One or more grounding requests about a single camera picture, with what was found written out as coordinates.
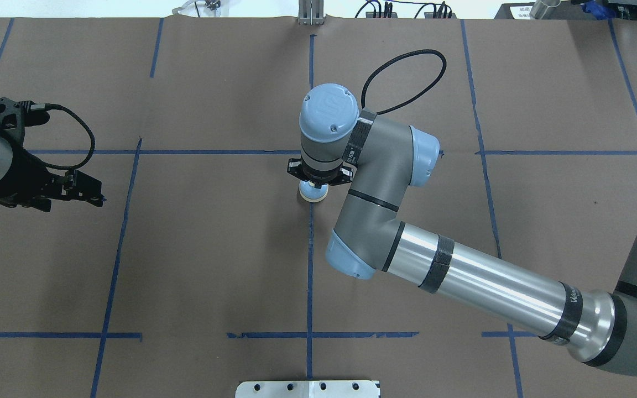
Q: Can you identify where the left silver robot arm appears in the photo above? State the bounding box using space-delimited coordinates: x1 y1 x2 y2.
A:
0 136 105 212

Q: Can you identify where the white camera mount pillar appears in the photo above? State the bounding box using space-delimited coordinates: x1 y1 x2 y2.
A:
235 380 382 397

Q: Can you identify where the blue and cream bell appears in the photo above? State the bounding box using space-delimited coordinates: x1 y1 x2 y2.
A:
299 181 328 202

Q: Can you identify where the aluminium frame post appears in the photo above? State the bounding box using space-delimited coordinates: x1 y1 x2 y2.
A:
297 0 325 26

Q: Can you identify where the silver metal cup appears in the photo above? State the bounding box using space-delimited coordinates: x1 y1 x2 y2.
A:
529 0 561 20

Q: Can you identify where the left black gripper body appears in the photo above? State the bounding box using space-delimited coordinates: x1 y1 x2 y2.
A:
0 150 103 212

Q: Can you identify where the brown paper table cover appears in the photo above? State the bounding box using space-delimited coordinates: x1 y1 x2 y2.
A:
0 16 637 397

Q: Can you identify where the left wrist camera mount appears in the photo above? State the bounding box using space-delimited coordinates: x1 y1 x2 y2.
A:
0 97 53 145

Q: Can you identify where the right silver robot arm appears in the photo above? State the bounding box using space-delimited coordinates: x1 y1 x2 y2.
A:
288 83 637 377

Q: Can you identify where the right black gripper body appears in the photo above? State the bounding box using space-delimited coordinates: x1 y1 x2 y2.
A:
286 158 354 186

